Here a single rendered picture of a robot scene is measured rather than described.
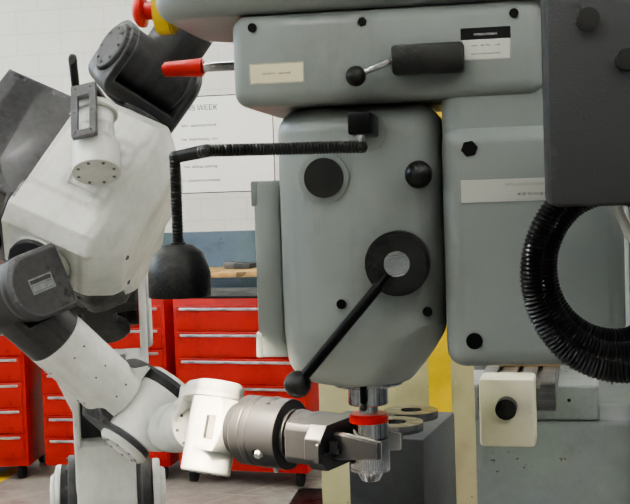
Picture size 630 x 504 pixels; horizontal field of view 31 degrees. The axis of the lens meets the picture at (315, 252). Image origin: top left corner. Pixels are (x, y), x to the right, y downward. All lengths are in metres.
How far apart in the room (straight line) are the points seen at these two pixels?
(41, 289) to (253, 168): 8.99
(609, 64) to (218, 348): 5.19
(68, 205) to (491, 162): 0.69
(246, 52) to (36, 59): 10.00
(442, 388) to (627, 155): 2.17
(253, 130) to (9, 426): 4.80
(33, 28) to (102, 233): 9.66
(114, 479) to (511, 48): 1.12
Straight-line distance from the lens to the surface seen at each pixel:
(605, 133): 1.00
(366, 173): 1.27
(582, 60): 1.00
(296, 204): 1.29
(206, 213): 10.69
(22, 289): 1.61
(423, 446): 1.78
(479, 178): 1.24
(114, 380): 1.72
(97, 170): 1.62
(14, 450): 6.64
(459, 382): 3.13
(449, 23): 1.25
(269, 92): 1.27
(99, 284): 1.74
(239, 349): 6.06
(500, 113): 1.25
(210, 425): 1.49
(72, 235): 1.67
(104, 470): 2.05
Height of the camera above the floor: 1.54
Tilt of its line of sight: 3 degrees down
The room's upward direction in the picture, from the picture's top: 2 degrees counter-clockwise
